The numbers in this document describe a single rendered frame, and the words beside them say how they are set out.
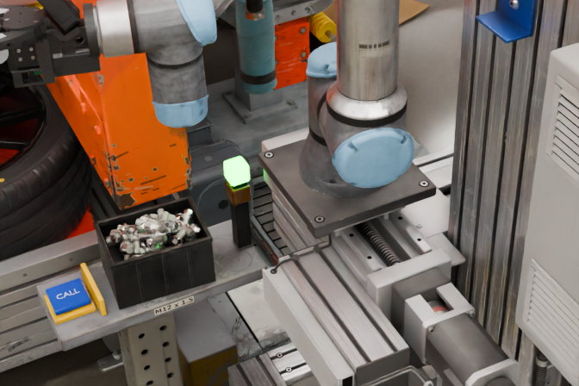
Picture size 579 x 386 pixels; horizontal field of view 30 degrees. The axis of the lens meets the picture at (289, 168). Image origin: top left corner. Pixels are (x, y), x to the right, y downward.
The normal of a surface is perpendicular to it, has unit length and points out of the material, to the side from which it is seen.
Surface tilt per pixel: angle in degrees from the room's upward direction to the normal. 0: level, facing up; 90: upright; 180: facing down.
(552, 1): 90
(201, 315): 0
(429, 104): 0
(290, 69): 90
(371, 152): 97
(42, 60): 82
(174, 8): 37
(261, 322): 0
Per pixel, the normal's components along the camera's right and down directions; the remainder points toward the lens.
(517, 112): -0.90, 0.29
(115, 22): 0.13, 0.02
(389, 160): 0.19, 0.69
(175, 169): 0.44, 0.54
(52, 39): 0.18, 0.48
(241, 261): -0.04, -0.79
